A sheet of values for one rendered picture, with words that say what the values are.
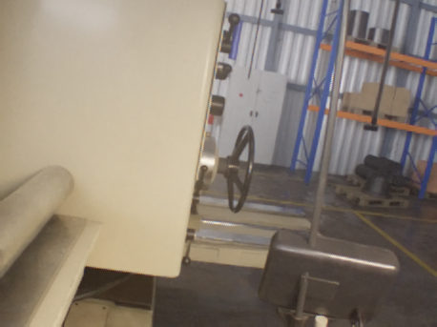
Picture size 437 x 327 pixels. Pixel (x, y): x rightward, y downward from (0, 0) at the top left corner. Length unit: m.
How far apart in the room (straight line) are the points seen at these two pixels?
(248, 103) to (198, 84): 7.49
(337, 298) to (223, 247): 1.35
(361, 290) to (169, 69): 0.77
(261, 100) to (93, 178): 7.61
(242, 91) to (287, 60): 1.47
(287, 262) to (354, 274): 0.17
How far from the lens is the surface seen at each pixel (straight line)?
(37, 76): 1.11
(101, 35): 1.07
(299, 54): 9.42
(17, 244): 0.75
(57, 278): 0.85
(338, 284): 1.09
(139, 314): 1.86
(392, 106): 8.98
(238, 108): 8.50
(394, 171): 9.33
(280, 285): 1.10
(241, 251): 2.42
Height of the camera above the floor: 1.64
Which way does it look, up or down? 10 degrees down
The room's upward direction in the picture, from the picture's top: 10 degrees clockwise
